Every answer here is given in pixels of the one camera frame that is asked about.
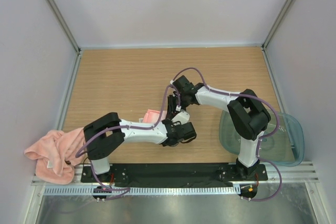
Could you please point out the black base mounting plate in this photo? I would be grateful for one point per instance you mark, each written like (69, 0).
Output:
(227, 172)

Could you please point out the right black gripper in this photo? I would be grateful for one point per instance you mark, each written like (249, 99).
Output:
(171, 107)

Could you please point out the aluminium frame post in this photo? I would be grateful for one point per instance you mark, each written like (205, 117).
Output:
(276, 24)
(60, 19)

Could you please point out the left aluminium frame post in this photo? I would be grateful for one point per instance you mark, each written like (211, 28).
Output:
(60, 19)

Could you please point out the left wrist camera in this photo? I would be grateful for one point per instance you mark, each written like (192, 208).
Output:
(181, 115)

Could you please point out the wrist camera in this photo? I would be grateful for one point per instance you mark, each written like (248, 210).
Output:
(181, 115)
(183, 85)

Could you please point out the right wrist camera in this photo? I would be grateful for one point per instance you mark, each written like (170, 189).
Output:
(183, 85)

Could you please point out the plain pink towel pile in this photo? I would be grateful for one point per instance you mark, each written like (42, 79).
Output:
(55, 154)

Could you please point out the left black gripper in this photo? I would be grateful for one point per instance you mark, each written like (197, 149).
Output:
(176, 123)

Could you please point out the pink rabbit pattern towel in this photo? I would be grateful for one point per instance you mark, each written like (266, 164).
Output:
(151, 116)

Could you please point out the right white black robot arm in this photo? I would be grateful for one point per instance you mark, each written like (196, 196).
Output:
(248, 115)

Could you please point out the clear teal plastic bin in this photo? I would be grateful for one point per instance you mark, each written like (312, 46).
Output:
(285, 147)

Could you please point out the right aluminium frame post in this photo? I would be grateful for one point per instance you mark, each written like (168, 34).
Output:
(276, 24)

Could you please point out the slotted metal cable rail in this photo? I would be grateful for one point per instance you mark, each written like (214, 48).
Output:
(92, 190)

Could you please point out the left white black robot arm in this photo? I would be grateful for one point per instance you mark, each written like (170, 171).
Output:
(106, 134)

